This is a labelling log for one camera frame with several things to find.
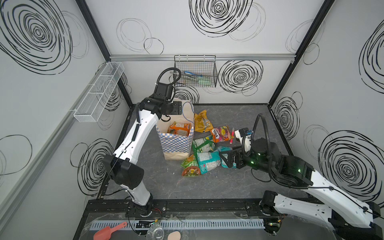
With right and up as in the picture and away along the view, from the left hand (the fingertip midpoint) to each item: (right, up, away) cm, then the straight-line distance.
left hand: (174, 106), depth 79 cm
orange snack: (+28, -16, +19) cm, 38 cm away
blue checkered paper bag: (+2, -14, -8) cm, 16 cm away
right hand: (+23, -20, -17) cm, 35 cm away
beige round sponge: (+2, -59, -13) cm, 60 cm away
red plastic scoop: (-30, -58, -13) cm, 66 cm away
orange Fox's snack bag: (0, -13, +23) cm, 27 cm away
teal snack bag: (+19, -31, +6) cm, 37 cm away
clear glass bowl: (-7, -59, -11) cm, 60 cm away
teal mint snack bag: (+30, -26, +15) cm, 42 cm away
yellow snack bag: (+16, -10, +25) cm, 31 cm away
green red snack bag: (+9, -33, +4) cm, 35 cm away
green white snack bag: (+16, -23, +14) cm, 31 cm away
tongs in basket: (+9, +21, +12) cm, 25 cm away
